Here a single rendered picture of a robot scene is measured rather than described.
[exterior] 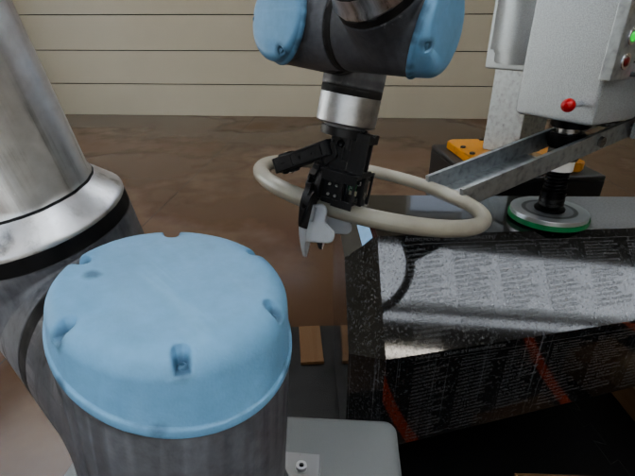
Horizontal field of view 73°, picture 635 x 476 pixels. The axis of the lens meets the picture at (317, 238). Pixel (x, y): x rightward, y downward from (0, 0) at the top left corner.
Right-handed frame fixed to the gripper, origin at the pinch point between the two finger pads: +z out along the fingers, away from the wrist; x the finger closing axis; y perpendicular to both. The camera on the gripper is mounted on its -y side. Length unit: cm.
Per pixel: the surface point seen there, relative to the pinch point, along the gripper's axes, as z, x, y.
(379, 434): 14.6, -15.9, 22.6
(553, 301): 18, 63, 43
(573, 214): -3, 81, 41
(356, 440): 15.2, -18.1, 20.4
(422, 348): 32, 38, 17
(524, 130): -21, 161, 16
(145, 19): -63, 445, -569
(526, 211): -1, 77, 29
